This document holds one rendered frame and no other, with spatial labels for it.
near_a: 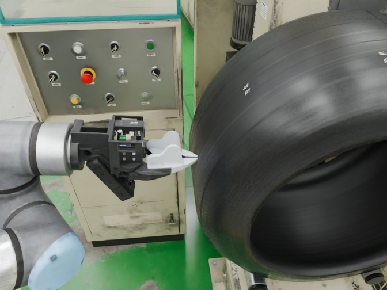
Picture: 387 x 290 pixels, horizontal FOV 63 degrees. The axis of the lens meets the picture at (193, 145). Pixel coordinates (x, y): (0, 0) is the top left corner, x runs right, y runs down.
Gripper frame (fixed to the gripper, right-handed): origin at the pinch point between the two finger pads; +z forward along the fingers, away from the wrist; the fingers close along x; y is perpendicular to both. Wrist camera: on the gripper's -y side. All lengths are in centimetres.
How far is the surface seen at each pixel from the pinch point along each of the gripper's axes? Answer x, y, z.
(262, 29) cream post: 31.8, 13.7, 18.6
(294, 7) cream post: 26.0, 20.8, 22.2
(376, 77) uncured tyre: -8.1, 23.1, 20.4
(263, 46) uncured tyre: 8.4, 19.2, 11.0
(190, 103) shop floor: 200, -120, 31
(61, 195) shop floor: 100, -131, -63
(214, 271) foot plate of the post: 38, -118, 30
